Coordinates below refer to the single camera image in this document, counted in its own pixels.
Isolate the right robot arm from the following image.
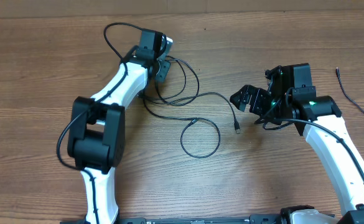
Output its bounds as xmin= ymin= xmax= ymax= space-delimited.
xmin=230 ymin=63 xmax=364 ymax=223

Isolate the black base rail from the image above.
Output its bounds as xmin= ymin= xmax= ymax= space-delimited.
xmin=115 ymin=214 xmax=289 ymax=224

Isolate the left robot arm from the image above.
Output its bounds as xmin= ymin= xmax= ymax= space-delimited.
xmin=67 ymin=29 xmax=173 ymax=223

